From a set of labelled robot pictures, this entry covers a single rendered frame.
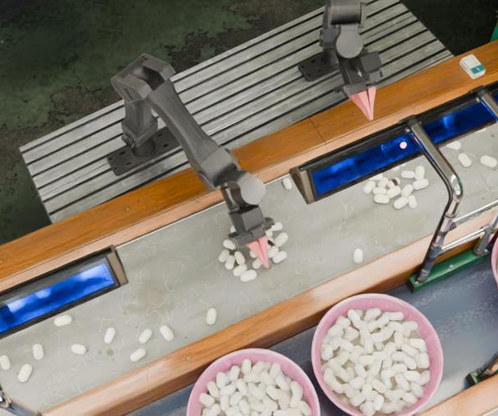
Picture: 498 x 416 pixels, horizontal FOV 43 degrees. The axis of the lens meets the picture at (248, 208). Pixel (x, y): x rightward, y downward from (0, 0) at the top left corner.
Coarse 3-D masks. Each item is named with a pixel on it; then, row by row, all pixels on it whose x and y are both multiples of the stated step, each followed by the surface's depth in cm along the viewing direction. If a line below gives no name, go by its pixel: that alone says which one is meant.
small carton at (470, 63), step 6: (462, 60) 162; (468, 60) 162; (474, 60) 162; (462, 66) 163; (468, 66) 161; (474, 66) 161; (480, 66) 161; (468, 72) 162; (474, 72) 160; (480, 72) 160
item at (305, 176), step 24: (408, 120) 115; (432, 120) 115; (456, 120) 117; (480, 120) 119; (360, 144) 113; (384, 144) 114; (408, 144) 116; (312, 168) 111; (336, 168) 113; (360, 168) 115; (384, 168) 116; (312, 192) 114; (336, 192) 116
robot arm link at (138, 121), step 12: (144, 60) 131; (120, 72) 131; (132, 72) 130; (144, 72) 131; (132, 108) 142; (144, 108) 142; (132, 120) 148; (144, 120) 147; (132, 132) 152; (144, 132) 154
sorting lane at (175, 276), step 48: (480, 144) 154; (288, 192) 152; (432, 192) 149; (480, 192) 148; (144, 240) 148; (192, 240) 147; (288, 240) 146; (336, 240) 145; (384, 240) 144; (144, 288) 142; (192, 288) 141; (240, 288) 141; (288, 288) 140; (48, 336) 138; (96, 336) 138; (192, 336) 136; (48, 384) 133; (96, 384) 132
